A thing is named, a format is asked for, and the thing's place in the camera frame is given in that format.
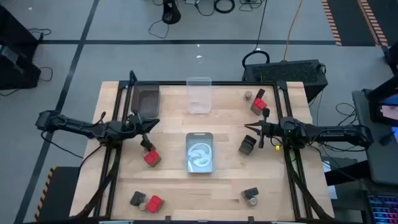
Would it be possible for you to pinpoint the black cable with plug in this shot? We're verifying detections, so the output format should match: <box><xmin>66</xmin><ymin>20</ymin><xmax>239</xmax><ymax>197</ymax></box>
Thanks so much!
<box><xmin>28</xmin><ymin>27</ymin><xmax>52</xmax><ymax>41</ymax></box>

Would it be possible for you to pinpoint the white plastic bin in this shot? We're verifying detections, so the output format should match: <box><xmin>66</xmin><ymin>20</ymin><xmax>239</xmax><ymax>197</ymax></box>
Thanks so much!
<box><xmin>185</xmin><ymin>132</ymin><xmax>215</xmax><ymax>174</ymax></box>

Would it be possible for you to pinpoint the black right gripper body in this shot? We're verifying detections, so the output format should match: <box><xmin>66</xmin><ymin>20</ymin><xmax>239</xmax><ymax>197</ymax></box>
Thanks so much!
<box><xmin>258</xmin><ymin>108</ymin><xmax>282</xmax><ymax>149</ymax></box>

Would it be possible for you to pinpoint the black equipment case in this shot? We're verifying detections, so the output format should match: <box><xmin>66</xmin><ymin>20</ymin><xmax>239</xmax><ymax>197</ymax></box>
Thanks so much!
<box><xmin>0</xmin><ymin>5</ymin><xmax>40</xmax><ymax>52</ymax></box>
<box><xmin>0</xmin><ymin>43</ymin><xmax>42</xmax><ymax>91</ymax></box>

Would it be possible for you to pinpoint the black equipment stand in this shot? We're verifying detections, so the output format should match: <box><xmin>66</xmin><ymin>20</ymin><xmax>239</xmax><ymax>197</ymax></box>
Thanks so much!
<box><xmin>382</xmin><ymin>42</ymin><xmax>398</xmax><ymax>75</ymax></box>

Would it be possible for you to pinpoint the black computer monitor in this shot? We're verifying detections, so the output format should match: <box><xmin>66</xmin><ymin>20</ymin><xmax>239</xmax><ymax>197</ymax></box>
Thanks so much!
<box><xmin>366</xmin><ymin>76</ymin><xmax>398</xmax><ymax>127</ymax></box>

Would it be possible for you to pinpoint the backlit rainbow keyboard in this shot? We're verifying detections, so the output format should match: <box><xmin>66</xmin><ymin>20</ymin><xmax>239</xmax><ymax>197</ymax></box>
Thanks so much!
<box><xmin>367</xmin><ymin>194</ymin><xmax>398</xmax><ymax>224</ymax></box>

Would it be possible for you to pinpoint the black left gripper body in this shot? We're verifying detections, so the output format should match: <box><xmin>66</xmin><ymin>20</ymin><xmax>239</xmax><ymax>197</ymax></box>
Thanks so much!
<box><xmin>123</xmin><ymin>110</ymin><xmax>149</xmax><ymax>141</ymax></box>

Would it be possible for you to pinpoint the black stand base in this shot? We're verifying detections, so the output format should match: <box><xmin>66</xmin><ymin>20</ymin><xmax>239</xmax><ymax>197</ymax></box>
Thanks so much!
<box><xmin>161</xmin><ymin>0</ymin><xmax>182</xmax><ymax>25</ymax></box>

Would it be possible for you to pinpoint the yellow cable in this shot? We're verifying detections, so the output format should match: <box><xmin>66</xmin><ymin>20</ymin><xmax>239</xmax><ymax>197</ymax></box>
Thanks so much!
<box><xmin>282</xmin><ymin>0</ymin><xmax>304</xmax><ymax>62</ymax></box>

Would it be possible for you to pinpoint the small black desk gadget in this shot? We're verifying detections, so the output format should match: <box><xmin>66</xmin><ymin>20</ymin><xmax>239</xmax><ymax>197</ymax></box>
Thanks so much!
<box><xmin>378</xmin><ymin>130</ymin><xmax>396</xmax><ymax>147</ymax></box>

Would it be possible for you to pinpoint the grey desk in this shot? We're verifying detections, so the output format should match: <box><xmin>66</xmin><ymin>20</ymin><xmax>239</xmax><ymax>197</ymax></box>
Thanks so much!
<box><xmin>352</xmin><ymin>88</ymin><xmax>398</xmax><ymax>187</ymax></box>

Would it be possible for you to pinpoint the clear plastic bin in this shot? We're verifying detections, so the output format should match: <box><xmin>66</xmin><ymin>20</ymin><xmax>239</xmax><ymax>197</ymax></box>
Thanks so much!
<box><xmin>186</xmin><ymin>76</ymin><xmax>213</xmax><ymax>114</ymax></box>

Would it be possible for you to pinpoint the thin black floor cable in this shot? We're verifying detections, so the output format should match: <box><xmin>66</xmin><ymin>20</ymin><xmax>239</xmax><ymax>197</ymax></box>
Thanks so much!
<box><xmin>147</xmin><ymin>19</ymin><xmax>170</xmax><ymax>40</ymax></box>

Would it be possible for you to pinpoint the black looped cable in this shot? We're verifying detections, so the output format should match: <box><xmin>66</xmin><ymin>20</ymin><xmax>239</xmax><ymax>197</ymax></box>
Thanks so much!
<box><xmin>241</xmin><ymin>0</ymin><xmax>271</xmax><ymax>70</ymax></box>

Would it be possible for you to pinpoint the red-lid spice tin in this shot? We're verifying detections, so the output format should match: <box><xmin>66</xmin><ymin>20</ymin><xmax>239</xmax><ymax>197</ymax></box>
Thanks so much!
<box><xmin>250</xmin><ymin>97</ymin><xmax>268</xmax><ymax>116</ymax></box>
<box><xmin>143</xmin><ymin>149</ymin><xmax>162</xmax><ymax>168</ymax></box>
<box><xmin>144</xmin><ymin>195</ymin><xmax>165</xmax><ymax>214</ymax></box>

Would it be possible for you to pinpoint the black perforated computer case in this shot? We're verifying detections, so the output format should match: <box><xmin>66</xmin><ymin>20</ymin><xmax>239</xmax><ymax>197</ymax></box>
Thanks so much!
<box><xmin>241</xmin><ymin>58</ymin><xmax>329</xmax><ymax>103</ymax></box>

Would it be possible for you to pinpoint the black aluminium table frame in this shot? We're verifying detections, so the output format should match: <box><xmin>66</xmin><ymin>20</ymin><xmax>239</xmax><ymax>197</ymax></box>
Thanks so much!
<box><xmin>74</xmin><ymin>70</ymin><xmax>335</xmax><ymax>222</ymax></box>

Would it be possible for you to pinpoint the coiled black cable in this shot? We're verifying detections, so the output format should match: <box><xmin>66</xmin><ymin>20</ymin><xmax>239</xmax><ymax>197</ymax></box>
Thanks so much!
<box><xmin>213</xmin><ymin>0</ymin><xmax>236</xmax><ymax>14</ymax></box>

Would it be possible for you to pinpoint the black hazard-striped mat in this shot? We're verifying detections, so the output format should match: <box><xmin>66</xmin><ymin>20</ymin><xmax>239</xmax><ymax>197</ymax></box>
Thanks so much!
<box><xmin>33</xmin><ymin>166</ymin><xmax>81</xmax><ymax>222</ymax></box>
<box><xmin>322</xmin><ymin>0</ymin><xmax>389</xmax><ymax>47</ymax></box>

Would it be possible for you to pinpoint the dark grey plastic bin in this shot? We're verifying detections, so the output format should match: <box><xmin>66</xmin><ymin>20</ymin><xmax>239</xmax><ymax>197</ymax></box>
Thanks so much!
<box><xmin>131</xmin><ymin>83</ymin><xmax>161</xmax><ymax>119</ymax></box>

